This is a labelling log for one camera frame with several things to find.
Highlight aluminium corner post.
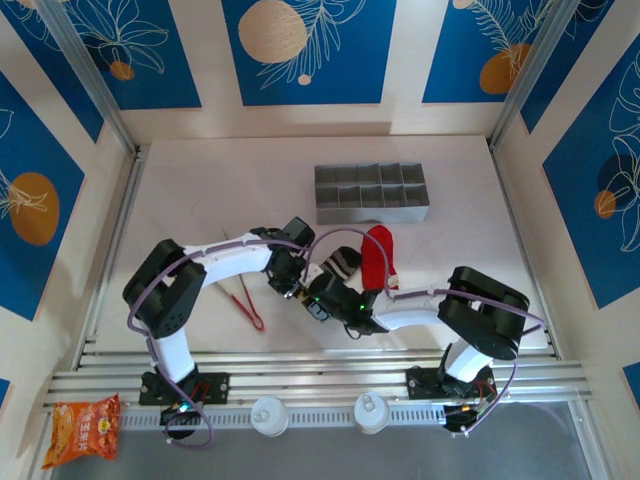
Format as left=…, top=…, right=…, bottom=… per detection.
left=489, top=0, right=579, bottom=151
left=37, top=0, right=141, bottom=154

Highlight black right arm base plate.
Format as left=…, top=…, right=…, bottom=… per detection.
left=405, top=367, right=496, bottom=401

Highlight orange snack bag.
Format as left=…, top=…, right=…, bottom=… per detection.
left=40, top=393, right=122, bottom=470

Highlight slotted grey cable duct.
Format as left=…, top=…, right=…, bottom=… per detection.
left=119, top=405, right=449, bottom=431

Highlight grey compartment organizer box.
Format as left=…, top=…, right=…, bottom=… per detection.
left=313, top=162, right=432, bottom=226

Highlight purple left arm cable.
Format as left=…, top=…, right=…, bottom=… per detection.
left=127, top=238, right=314, bottom=449

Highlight red sock with white toe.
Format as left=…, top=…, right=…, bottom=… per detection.
left=360, top=224, right=401, bottom=292

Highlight grey metal shelf plate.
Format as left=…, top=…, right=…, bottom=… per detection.
left=29, top=399, right=619, bottom=480

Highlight metal tongs with red handle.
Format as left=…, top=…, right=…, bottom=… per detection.
left=214, top=227, right=265, bottom=332

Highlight aluminium side rail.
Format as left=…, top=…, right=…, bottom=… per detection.
left=74, top=144, right=151, bottom=371
left=487, top=142, right=560, bottom=359

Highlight white round lidded container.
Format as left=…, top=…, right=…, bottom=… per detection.
left=353, top=392, right=391, bottom=435
left=249, top=394, right=289, bottom=439

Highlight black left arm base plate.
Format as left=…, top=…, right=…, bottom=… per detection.
left=138, top=372, right=231, bottom=406

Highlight aluminium front rail frame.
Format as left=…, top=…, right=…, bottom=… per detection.
left=42, top=349, right=594, bottom=409

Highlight black white striped sock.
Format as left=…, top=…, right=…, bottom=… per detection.
left=319, top=244, right=364, bottom=281

